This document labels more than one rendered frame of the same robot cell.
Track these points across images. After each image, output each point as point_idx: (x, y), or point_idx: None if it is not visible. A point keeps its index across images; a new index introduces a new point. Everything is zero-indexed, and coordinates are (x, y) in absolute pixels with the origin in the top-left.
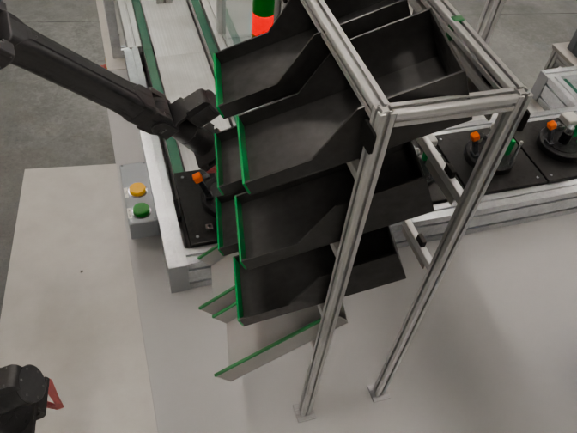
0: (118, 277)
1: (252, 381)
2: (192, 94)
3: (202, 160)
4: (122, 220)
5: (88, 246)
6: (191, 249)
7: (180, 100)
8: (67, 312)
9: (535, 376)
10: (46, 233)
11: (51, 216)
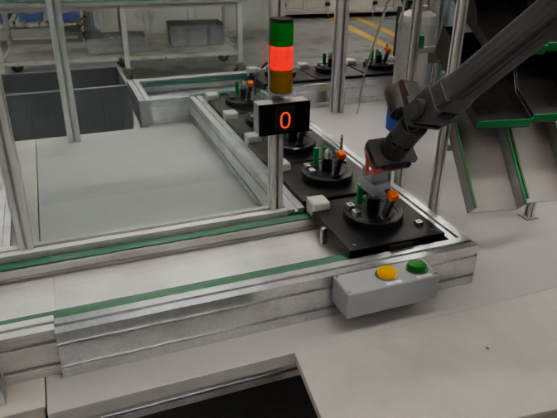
0: (477, 319)
1: (523, 237)
2: (407, 86)
3: (409, 154)
4: (394, 329)
5: (450, 350)
6: (447, 235)
7: (409, 97)
8: (545, 347)
9: (434, 148)
10: (450, 392)
11: (420, 394)
